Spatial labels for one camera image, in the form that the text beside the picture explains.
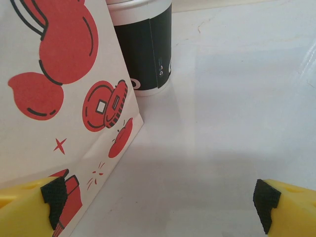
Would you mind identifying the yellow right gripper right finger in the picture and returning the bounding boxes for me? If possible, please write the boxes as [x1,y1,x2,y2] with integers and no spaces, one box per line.
[253,179,316,237]

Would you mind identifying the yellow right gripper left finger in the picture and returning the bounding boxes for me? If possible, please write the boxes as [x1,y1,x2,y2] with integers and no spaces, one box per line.
[0,176,69,237]

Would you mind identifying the white paper bag red print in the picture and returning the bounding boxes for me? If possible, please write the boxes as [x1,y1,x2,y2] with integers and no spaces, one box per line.
[0,0,145,237]

